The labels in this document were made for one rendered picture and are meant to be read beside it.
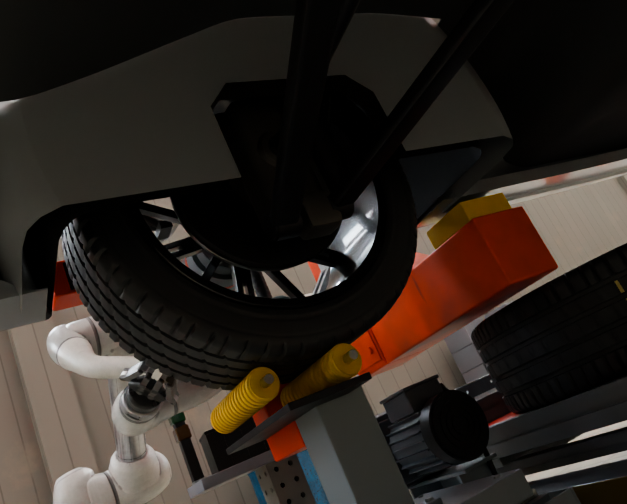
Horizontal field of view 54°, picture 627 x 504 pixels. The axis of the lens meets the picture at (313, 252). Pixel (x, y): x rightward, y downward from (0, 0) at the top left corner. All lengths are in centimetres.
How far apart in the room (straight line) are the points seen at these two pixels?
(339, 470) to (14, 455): 396
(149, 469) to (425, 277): 127
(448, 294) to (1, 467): 388
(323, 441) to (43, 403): 390
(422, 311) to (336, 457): 57
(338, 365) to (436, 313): 52
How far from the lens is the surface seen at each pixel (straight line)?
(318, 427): 106
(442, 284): 143
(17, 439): 489
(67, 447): 479
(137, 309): 99
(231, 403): 110
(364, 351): 175
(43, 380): 490
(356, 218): 128
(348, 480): 104
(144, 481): 232
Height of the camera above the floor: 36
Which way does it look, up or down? 18 degrees up
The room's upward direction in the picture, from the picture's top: 25 degrees counter-clockwise
